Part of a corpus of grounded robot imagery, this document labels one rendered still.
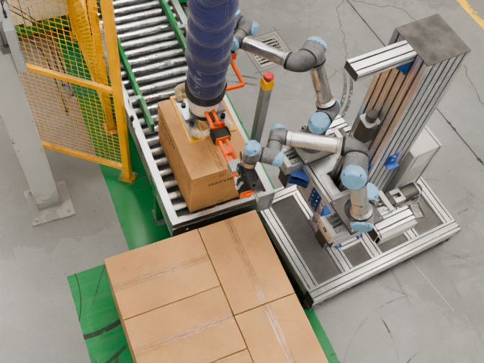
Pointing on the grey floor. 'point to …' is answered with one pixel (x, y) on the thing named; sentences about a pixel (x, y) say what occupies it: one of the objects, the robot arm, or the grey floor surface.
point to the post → (261, 109)
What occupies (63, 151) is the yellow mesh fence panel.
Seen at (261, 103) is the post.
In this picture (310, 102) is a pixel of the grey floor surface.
